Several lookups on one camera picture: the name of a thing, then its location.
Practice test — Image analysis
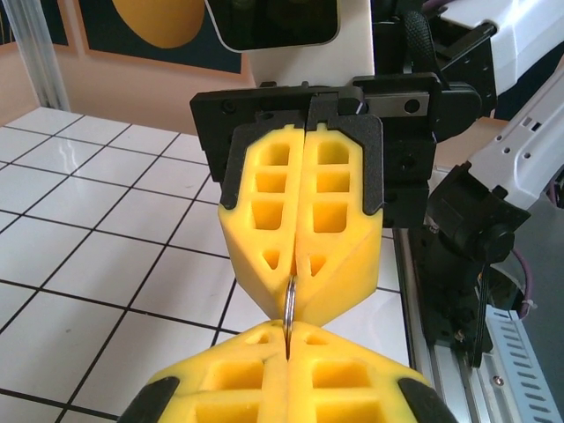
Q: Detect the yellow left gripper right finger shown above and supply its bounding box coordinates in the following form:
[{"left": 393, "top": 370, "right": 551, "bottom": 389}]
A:
[{"left": 286, "top": 322, "right": 447, "bottom": 423}]

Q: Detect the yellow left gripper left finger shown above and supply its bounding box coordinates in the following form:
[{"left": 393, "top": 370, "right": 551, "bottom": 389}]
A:
[{"left": 118, "top": 321, "right": 290, "bottom": 423}]

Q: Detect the large silver keyring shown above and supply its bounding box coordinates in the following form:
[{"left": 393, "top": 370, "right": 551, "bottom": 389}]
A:
[{"left": 283, "top": 274, "right": 298, "bottom": 363}]

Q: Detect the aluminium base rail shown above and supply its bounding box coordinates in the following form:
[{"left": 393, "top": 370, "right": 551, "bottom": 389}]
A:
[{"left": 393, "top": 226, "right": 564, "bottom": 423}]

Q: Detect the black ribbon cable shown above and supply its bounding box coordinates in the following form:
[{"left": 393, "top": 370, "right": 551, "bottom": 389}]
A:
[{"left": 469, "top": 258, "right": 494, "bottom": 369}]

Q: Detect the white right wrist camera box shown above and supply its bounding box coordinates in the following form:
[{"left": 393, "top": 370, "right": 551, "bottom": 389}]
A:
[{"left": 204, "top": 0, "right": 376, "bottom": 89}]

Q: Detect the grey slotted cable duct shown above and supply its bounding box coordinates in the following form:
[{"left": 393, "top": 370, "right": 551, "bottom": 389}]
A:
[{"left": 482, "top": 307, "right": 564, "bottom": 423}]

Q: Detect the aluminium corner post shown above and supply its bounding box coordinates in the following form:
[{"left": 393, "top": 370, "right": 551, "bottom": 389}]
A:
[{"left": 7, "top": 0, "right": 72, "bottom": 112}]

